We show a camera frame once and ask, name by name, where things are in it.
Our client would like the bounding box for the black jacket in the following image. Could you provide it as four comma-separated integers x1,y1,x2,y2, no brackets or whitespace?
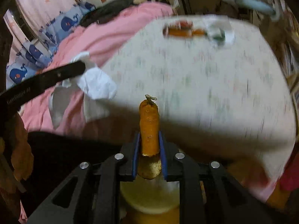
79,0,135,28

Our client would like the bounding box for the white tissue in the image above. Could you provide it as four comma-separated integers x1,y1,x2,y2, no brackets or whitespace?
49,51,117,129

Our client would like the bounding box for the red snack wrapper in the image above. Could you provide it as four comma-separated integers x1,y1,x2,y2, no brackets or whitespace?
170,20,193,29

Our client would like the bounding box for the yellow trash bin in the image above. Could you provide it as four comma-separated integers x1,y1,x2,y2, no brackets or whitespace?
120,175,180,214

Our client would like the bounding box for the blue grey desk chair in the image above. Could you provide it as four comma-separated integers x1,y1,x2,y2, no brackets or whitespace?
220,0,284,23

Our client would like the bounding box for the pink curtain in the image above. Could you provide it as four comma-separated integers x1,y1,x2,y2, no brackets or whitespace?
4,0,83,59

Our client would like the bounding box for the red shopping bag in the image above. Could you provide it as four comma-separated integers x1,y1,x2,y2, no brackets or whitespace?
279,153,299,191

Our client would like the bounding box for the floral tablecloth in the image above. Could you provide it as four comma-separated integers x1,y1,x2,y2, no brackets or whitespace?
100,14,298,192

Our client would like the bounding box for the orange sausage snack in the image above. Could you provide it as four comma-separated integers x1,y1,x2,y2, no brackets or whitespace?
163,27,207,38
136,94,163,180

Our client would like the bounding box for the person's left hand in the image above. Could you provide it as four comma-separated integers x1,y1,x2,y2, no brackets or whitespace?
1,113,34,218

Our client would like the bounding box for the whale print blue pillow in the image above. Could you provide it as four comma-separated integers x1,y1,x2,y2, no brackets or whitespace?
4,1,96,88

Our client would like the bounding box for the large white paper towel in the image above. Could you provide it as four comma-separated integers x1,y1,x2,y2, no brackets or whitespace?
204,15,235,48

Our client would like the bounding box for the pink duvet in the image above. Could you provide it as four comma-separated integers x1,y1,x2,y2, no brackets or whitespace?
18,1,175,223

